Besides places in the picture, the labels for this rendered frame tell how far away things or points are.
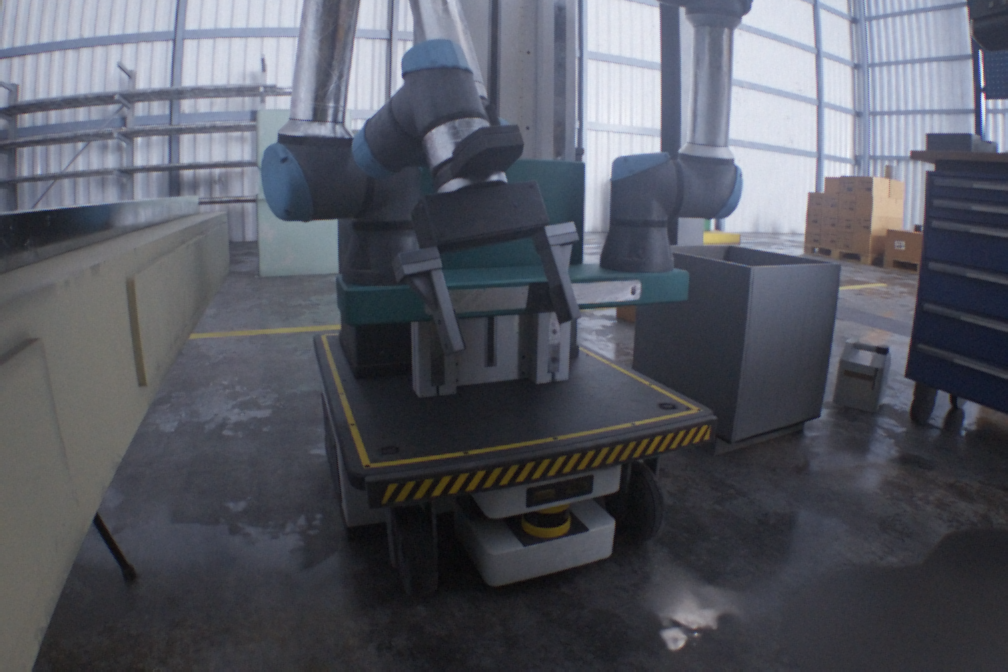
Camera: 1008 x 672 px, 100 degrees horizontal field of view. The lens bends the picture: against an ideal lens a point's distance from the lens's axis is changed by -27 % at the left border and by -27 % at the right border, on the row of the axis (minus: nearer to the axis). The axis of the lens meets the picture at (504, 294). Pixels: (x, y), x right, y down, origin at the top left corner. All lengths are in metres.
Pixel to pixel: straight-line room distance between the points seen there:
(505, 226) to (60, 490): 0.47
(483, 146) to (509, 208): 0.09
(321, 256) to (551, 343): 4.05
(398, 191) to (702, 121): 0.60
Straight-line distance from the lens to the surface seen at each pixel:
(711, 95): 1.15
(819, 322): 1.82
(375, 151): 0.69
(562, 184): 1.16
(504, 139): 0.54
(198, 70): 9.28
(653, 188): 1.11
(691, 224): 5.14
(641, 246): 1.10
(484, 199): 0.58
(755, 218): 13.12
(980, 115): 2.60
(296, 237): 5.12
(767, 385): 1.70
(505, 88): 1.22
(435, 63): 0.63
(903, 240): 7.70
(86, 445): 0.29
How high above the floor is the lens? 0.74
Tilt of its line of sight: 10 degrees down
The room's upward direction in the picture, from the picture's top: 1 degrees clockwise
